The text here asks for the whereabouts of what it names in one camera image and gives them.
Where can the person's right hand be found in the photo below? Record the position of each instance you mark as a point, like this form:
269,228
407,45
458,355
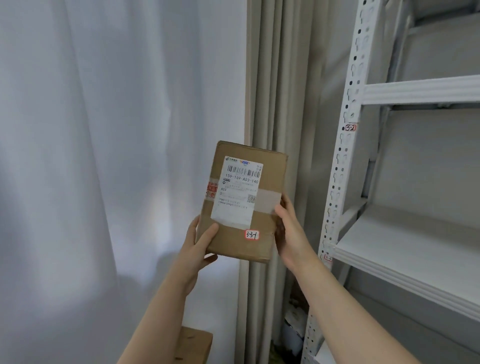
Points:
293,240

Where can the person's left hand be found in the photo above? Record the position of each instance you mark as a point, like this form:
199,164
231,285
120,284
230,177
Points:
189,257

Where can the person's right thumb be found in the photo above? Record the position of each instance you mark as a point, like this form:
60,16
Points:
281,221

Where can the person's left thumb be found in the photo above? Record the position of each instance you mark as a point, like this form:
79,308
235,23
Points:
207,237

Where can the brown cardboard parcel with label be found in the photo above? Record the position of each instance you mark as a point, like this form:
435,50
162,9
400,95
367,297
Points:
243,202

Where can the person's right forearm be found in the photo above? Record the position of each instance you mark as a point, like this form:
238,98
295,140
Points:
352,318

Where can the person's left forearm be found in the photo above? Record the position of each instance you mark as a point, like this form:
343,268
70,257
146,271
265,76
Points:
153,317

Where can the beige pleated curtain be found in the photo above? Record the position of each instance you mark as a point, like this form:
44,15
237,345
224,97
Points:
277,150

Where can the white crumpled bag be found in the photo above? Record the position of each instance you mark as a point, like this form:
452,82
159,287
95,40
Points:
294,326

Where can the brown cardboard box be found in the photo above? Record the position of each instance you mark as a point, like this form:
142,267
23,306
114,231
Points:
193,347

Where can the white sheer curtain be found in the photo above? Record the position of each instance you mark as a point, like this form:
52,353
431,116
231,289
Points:
112,168

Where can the white metal shelving rack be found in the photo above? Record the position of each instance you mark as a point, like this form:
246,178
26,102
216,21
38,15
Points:
405,180

